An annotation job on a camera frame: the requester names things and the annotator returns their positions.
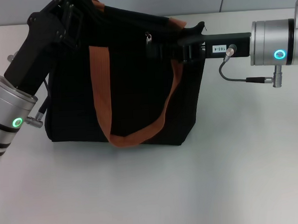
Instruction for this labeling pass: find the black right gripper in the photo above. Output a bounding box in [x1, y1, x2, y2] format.
[147, 31, 254, 66]

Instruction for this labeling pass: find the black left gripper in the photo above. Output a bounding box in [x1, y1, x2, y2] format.
[0, 0, 87, 96]

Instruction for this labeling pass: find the silver zipper pull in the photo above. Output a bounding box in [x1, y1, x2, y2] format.
[144, 32, 153, 47]

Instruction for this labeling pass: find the black bag with brown handles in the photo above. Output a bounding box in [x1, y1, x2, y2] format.
[38, 0, 213, 153]

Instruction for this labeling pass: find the right gripper cable with connector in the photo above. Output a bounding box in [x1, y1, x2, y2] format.
[217, 41, 285, 91]

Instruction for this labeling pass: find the gripper cable with connector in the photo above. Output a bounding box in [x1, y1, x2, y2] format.
[217, 41, 285, 91]
[7, 53, 52, 127]

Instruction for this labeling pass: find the left gripper cable with connector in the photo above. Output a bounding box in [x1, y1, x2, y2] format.
[7, 53, 52, 127]

